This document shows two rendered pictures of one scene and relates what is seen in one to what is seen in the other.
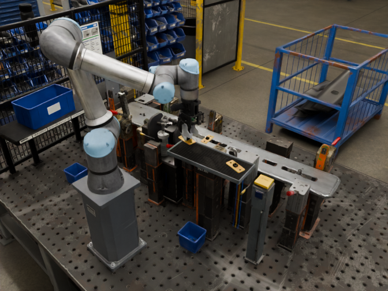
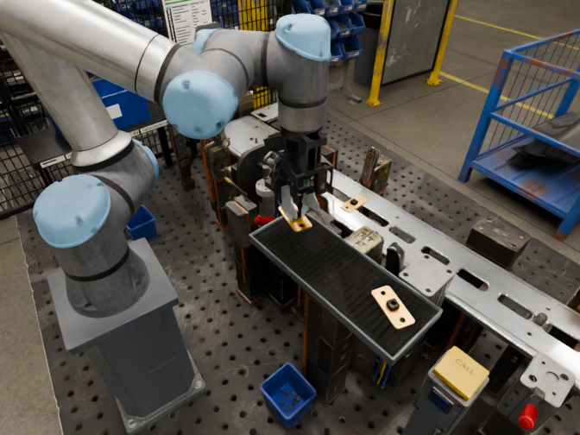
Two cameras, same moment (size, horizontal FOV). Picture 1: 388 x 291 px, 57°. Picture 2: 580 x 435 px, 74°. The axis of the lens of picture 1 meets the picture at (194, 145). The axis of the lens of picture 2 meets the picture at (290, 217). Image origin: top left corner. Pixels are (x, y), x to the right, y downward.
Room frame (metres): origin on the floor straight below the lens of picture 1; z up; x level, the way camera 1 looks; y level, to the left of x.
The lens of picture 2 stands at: (0.79, -0.09, 1.72)
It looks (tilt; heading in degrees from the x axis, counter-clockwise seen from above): 41 degrees down; 13
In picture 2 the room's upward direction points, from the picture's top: straight up
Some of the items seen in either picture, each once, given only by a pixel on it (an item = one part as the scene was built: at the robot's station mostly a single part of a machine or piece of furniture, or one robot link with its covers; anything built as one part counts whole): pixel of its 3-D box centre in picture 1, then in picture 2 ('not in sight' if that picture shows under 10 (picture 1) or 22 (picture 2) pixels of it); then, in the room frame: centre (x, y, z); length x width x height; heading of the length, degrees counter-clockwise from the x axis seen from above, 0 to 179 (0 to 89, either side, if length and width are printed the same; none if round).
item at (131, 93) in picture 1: (128, 112); (242, 132); (2.21, 0.45, 0.88); 0.08 x 0.08 x 0.36; 55
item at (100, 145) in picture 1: (100, 149); (83, 222); (1.19, 0.37, 1.27); 0.13 x 0.12 x 0.14; 4
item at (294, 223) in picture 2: (186, 138); (294, 215); (1.36, 0.03, 1.21); 0.08 x 0.04 x 0.01; 40
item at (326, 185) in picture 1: (211, 140); (360, 207); (1.67, -0.10, 1.00); 1.38 x 0.22 x 0.02; 55
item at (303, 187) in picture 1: (294, 216); (509, 419); (1.20, -0.46, 0.88); 0.11 x 0.10 x 0.36; 145
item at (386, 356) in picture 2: (209, 159); (336, 272); (1.27, -0.07, 1.16); 0.37 x 0.14 x 0.02; 55
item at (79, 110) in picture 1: (71, 107); (148, 113); (2.04, 0.77, 1.02); 0.90 x 0.22 x 0.03; 145
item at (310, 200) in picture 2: (193, 130); (310, 201); (1.35, 0.00, 1.25); 0.06 x 0.03 x 0.09; 39
